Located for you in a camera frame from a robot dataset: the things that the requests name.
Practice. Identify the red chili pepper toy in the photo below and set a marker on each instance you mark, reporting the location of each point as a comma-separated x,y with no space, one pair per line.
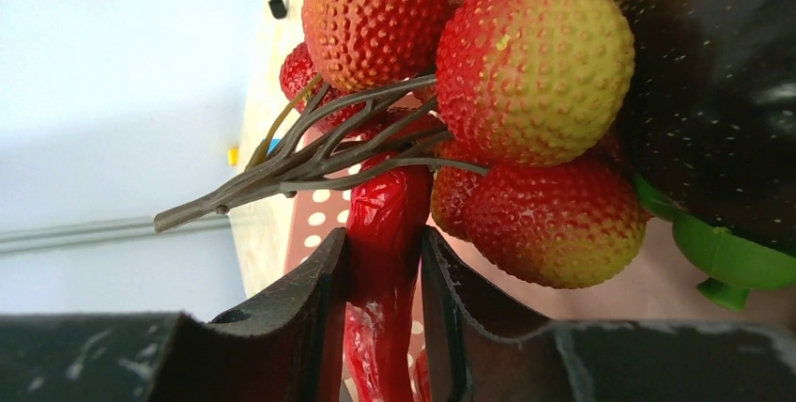
387,216

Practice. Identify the yellow block at wall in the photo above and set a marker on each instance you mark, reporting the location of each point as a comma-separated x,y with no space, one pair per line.
233,156

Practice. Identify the blue block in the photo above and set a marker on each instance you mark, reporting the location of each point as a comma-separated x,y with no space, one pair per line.
273,143

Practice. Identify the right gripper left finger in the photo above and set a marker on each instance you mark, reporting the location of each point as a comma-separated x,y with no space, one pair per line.
282,344

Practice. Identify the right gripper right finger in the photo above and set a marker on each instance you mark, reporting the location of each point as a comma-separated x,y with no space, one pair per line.
484,345

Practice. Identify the red lychee bunch toy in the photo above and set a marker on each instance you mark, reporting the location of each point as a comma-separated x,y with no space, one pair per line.
506,102

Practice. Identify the dark purple eggplant toy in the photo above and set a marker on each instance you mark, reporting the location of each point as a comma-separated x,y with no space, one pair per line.
709,126

